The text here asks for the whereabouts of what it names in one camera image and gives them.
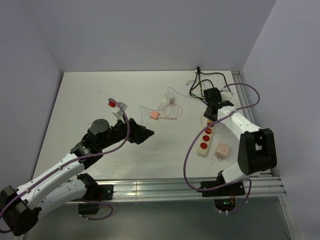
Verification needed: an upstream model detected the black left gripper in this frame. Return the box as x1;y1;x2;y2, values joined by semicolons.
99;114;154;150

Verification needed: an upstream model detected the yellow charger plug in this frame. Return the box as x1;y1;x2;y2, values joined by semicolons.
206;120;214;127

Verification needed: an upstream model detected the white charger plug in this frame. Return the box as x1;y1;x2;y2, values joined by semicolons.
164;91;175;105

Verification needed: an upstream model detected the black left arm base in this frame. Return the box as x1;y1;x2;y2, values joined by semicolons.
73;184;114;221

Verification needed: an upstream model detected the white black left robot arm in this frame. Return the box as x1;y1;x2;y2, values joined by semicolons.
0;118;155;237

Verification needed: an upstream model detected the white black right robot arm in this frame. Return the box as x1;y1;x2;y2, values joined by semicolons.
203;87;277;195

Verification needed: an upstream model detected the beige red power strip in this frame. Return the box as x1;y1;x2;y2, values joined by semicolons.
196;125;214;158

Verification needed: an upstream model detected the pink cube socket adapter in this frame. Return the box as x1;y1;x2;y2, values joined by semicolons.
214;142;231;160

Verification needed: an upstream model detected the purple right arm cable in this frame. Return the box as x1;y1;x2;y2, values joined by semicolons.
183;83;261;216

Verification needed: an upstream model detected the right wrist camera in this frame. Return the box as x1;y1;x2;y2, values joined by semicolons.
220;88;234;101

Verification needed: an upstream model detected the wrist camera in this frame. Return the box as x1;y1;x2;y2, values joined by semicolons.
220;88;234;101
108;98;128;123

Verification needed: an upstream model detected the pink charging cable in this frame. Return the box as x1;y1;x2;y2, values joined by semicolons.
156;101;184;120

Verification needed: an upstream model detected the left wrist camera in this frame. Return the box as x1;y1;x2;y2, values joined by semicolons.
108;98;128;123

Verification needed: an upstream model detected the black power strip cord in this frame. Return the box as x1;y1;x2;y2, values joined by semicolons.
188;66;232;106

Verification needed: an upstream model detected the aluminium right side rail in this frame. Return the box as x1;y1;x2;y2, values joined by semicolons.
231;70;301;240

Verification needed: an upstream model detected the aluminium rail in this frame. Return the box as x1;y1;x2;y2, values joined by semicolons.
97;176;286;203
231;70;301;240

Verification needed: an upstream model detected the aluminium front rail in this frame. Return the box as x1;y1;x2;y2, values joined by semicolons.
97;176;286;203

